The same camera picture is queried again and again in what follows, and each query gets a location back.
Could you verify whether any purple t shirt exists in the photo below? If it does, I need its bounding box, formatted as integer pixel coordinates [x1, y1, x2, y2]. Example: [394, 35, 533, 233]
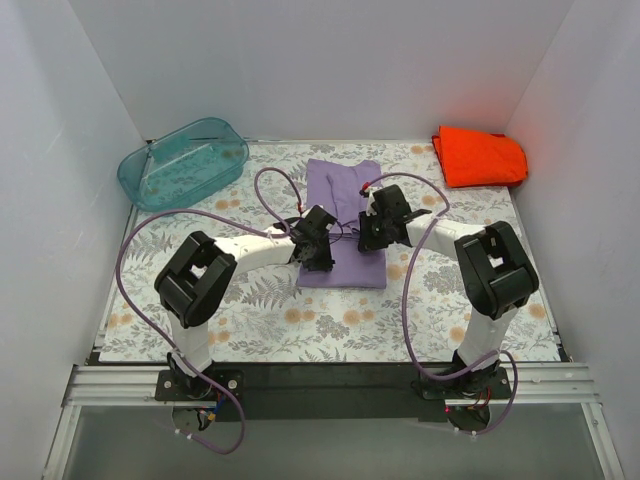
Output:
[298, 159, 387, 289]

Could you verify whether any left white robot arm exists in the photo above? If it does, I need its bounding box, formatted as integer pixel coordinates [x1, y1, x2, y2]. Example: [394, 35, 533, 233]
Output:
[154, 205, 337, 400]

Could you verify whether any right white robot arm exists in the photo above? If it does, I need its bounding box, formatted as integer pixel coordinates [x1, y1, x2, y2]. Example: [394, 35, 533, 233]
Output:
[358, 183, 539, 398]

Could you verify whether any floral patterned table mat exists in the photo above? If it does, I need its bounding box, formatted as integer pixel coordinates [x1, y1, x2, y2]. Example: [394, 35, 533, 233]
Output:
[99, 141, 561, 365]

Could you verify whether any folded orange t shirt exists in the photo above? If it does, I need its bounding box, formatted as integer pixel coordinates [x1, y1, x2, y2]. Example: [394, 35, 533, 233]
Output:
[432, 126, 528, 188]

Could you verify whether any teal transparent plastic bin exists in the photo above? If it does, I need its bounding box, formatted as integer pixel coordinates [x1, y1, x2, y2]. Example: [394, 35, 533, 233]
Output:
[117, 117, 249, 213]

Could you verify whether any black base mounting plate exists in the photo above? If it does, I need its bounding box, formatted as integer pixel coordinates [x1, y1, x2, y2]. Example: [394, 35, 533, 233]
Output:
[154, 363, 514, 424]

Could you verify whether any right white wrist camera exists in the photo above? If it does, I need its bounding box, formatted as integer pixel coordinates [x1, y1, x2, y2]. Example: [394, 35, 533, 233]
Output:
[361, 186, 379, 216]

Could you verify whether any aluminium frame rail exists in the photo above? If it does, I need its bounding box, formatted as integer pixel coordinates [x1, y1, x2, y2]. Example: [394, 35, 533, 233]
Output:
[63, 362, 599, 406]

